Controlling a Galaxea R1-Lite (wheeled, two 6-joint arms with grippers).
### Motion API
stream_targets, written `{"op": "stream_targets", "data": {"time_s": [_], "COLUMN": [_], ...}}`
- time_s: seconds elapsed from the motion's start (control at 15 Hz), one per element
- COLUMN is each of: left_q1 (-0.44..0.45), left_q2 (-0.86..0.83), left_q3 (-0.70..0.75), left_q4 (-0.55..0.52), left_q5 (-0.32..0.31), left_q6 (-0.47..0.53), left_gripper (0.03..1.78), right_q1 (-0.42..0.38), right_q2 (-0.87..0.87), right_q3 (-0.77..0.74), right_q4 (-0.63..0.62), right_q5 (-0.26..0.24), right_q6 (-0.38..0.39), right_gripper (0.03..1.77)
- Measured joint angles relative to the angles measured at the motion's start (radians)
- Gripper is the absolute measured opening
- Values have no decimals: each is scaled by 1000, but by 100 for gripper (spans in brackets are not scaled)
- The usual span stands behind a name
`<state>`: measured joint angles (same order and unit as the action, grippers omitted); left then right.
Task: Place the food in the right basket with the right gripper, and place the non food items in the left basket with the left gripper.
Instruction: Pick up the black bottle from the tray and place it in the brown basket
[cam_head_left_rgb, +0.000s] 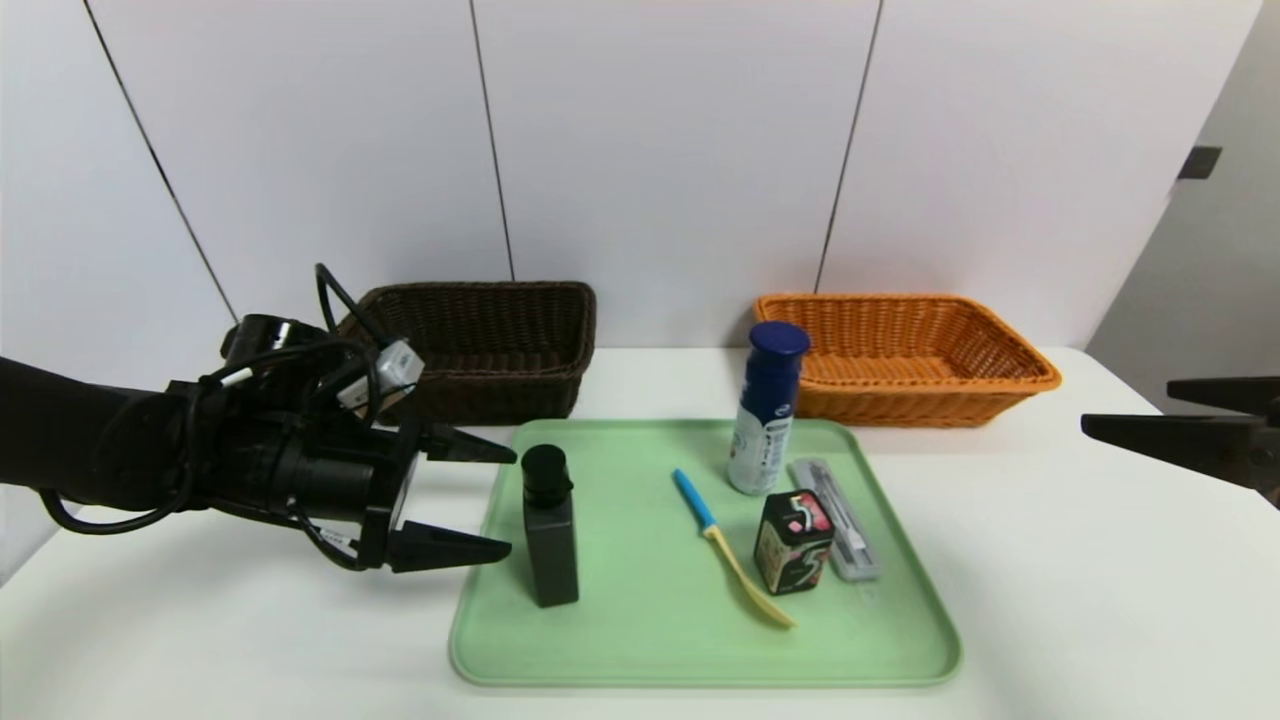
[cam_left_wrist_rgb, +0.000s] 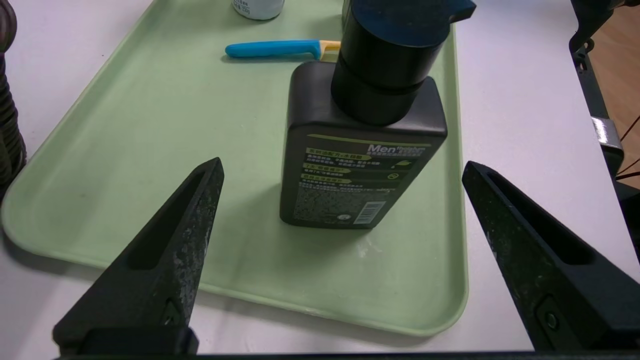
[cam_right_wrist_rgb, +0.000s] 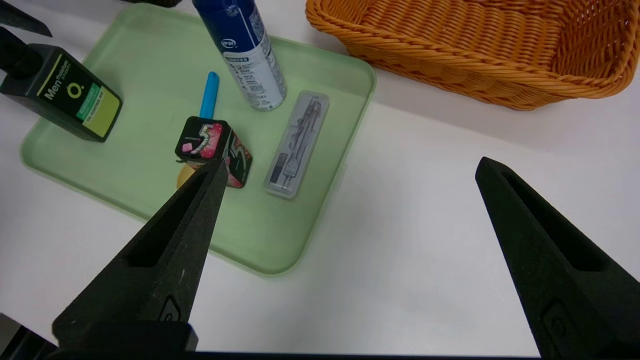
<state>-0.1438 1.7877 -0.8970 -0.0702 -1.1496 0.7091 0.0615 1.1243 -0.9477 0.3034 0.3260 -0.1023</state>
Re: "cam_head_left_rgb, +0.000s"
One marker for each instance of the clear plastic compass case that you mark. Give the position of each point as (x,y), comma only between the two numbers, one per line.
(850,545)

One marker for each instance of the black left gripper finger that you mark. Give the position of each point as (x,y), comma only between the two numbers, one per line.
(460,448)
(440,548)

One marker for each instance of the black gum box with pink print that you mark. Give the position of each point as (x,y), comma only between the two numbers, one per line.
(787,550)

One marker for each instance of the dark square wall fixture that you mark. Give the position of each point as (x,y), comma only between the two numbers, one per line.
(1199,162)

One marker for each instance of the light green plastic tray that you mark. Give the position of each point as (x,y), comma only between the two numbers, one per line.
(640,600)

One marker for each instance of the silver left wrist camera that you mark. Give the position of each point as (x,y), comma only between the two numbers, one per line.
(395,368)

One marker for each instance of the dark brown wicker basket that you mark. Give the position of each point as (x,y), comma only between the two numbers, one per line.
(500,350)

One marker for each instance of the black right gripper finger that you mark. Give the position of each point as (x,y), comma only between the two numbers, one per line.
(1200,445)
(1240,393)

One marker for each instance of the orange wicker basket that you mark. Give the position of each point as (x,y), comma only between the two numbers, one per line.
(900,405)

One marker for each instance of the white bottle with blue cap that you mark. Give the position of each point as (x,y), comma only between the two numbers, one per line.
(765,400)

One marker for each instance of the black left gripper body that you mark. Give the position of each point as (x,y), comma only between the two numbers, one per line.
(392,492)

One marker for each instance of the black square pump bottle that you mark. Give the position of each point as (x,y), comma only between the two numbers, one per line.
(552,550)

